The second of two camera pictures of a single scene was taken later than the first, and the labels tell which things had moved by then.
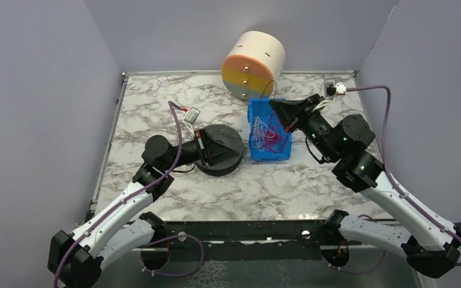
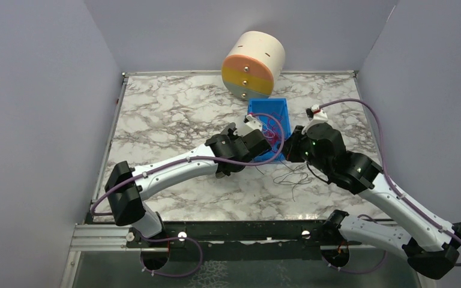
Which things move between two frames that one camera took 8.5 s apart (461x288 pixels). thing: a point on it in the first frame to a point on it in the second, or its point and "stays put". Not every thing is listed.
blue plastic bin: [269, 141] stays put
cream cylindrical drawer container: [256, 60] stays put
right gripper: [301, 115] to [294, 144]
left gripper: [207, 147] to [263, 144]
